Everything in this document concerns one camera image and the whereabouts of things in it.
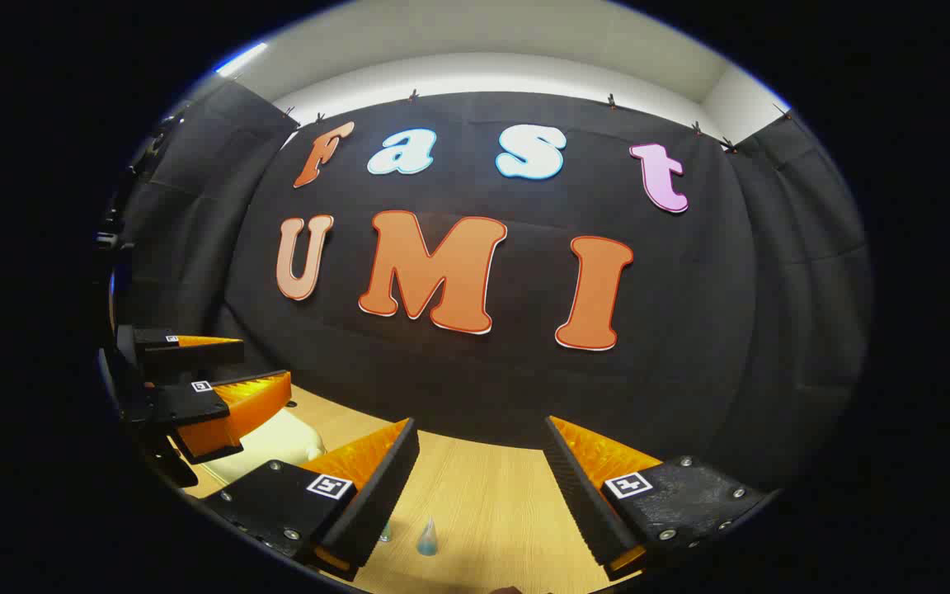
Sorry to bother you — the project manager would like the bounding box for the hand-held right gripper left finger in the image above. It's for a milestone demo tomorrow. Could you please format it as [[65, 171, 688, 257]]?
[[199, 417, 421, 582]]

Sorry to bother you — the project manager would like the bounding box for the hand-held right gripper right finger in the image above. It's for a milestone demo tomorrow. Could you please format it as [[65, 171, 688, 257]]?
[[543, 415, 777, 582]]

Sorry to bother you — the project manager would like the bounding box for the pale yellow suitcase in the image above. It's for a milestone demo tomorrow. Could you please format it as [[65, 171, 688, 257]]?
[[199, 408, 327, 488]]

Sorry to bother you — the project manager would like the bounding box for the ceiling light strip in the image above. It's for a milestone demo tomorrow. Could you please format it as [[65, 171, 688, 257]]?
[[213, 41, 270, 78]]

